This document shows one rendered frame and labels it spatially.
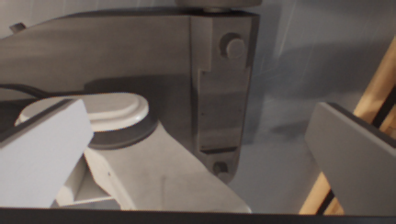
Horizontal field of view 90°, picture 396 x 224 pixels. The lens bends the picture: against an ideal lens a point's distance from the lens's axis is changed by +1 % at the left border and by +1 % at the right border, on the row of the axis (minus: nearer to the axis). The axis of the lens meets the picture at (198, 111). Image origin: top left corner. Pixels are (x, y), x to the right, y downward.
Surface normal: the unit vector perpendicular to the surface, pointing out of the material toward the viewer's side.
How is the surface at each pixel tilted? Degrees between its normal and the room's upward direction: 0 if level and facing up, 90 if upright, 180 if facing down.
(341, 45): 0
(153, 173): 90
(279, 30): 0
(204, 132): 0
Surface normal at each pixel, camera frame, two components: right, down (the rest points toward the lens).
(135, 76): 0.18, 0.51
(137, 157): 0.00, -0.85
